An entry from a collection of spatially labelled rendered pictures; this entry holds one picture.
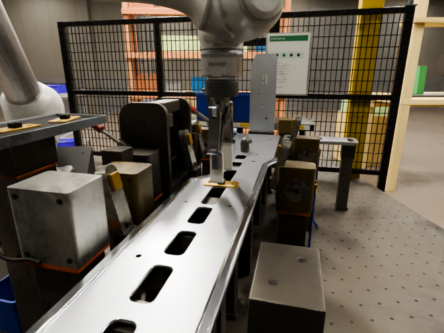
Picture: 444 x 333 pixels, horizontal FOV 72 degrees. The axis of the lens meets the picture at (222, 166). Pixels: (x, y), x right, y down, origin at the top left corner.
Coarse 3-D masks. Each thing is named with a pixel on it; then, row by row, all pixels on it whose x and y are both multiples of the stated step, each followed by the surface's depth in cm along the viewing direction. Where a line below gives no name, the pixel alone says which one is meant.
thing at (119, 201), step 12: (96, 168) 52; (108, 168) 52; (108, 180) 51; (120, 180) 53; (108, 192) 52; (120, 192) 54; (108, 204) 52; (120, 204) 54; (108, 216) 53; (120, 216) 53; (120, 228) 53
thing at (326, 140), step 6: (288, 138) 126; (324, 138) 126; (330, 138) 126; (336, 138) 126; (342, 138) 126; (348, 138) 126; (354, 138) 126; (330, 144) 121; (336, 144) 120; (342, 144) 120; (348, 144) 119; (354, 144) 119
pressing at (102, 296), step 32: (256, 160) 95; (192, 192) 69; (224, 192) 69; (256, 192) 70; (160, 224) 55; (192, 224) 55; (224, 224) 55; (128, 256) 45; (160, 256) 45; (192, 256) 45; (224, 256) 45; (96, 288) 38; (128, 288) 38; (192, 288) 38; (224, 288) 39; (64, 320) 33; (96, 320) 33; (128, 320) 34; (160, 320) 33; (192, 320) 33
